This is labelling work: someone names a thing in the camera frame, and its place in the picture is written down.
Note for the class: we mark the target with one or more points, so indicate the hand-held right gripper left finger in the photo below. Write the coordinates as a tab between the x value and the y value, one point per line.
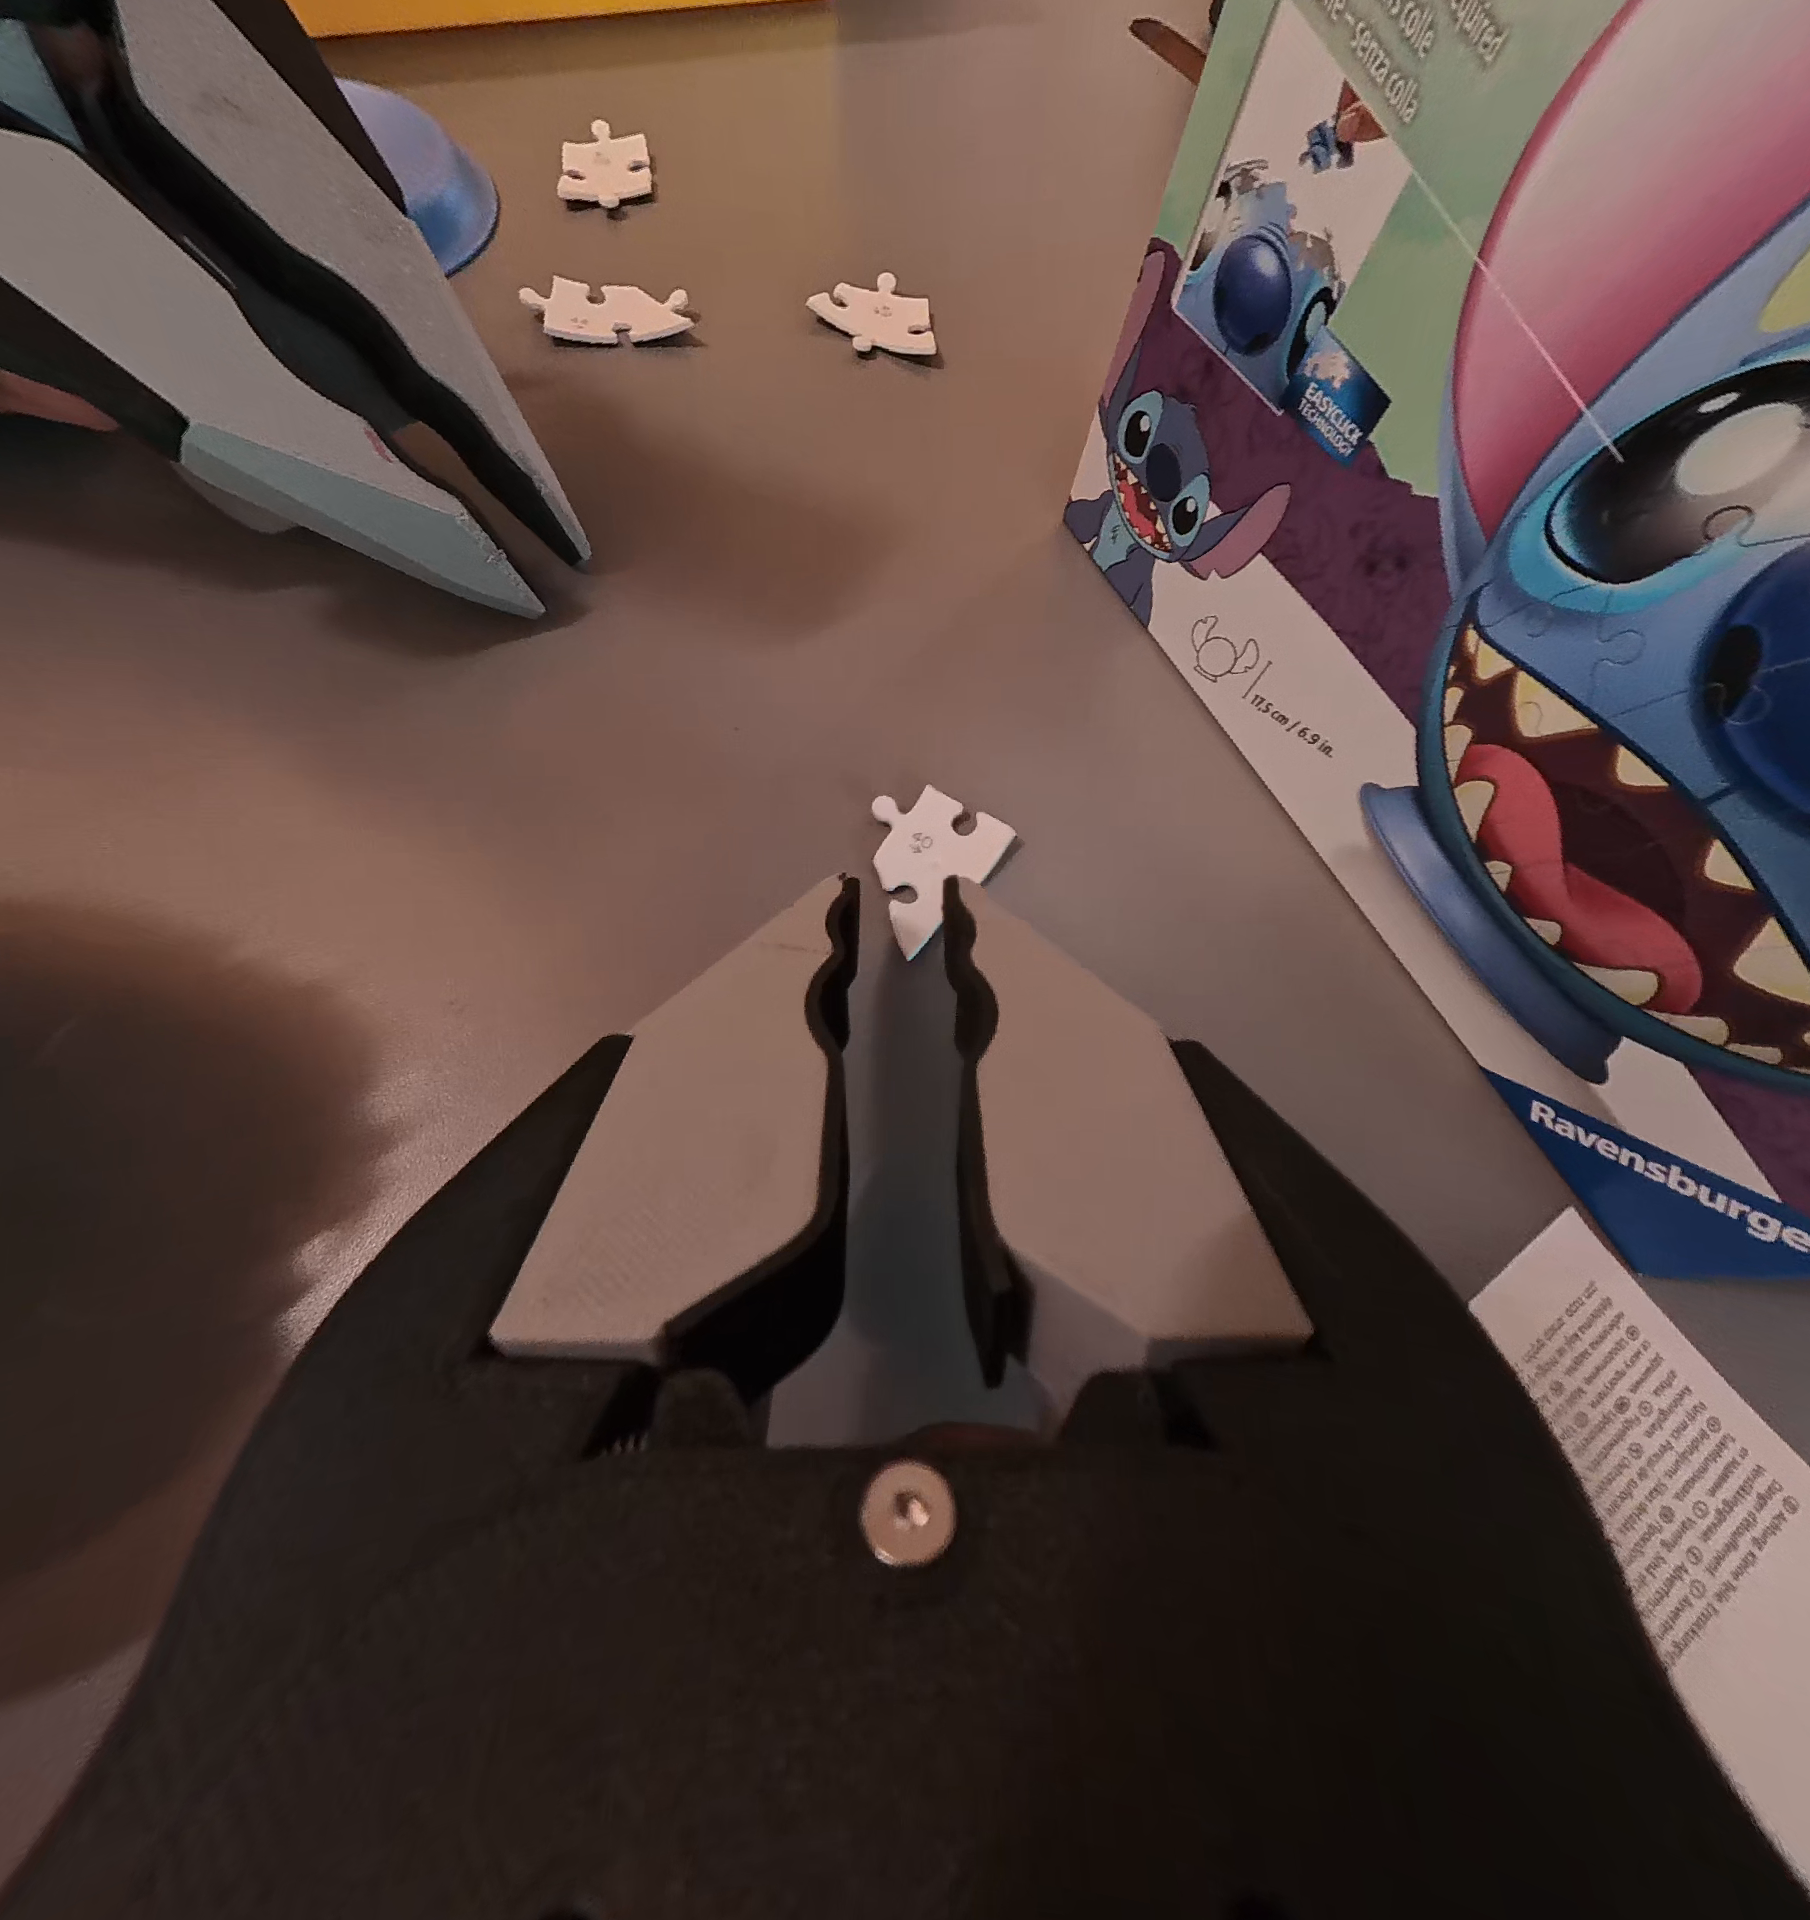
695	1184

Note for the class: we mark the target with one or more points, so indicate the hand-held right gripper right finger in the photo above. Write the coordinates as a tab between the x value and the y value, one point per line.
1114	1184

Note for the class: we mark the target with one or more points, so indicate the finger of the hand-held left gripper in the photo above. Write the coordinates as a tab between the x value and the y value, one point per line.
304	195
111	255

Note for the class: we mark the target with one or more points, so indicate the white puzzle piece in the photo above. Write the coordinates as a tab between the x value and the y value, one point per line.
935	854
604	313
875	318
604	165

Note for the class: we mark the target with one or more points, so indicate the blue plastic ball stand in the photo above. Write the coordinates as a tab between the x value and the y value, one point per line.
449	195

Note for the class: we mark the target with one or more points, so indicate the printed puzzle box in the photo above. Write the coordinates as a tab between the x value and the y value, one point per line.
1521	524

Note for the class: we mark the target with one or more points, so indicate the yellow plastic bin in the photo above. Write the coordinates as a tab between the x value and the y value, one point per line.
544	13

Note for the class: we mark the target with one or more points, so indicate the brown table grommet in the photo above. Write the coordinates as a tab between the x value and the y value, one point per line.
1174	44

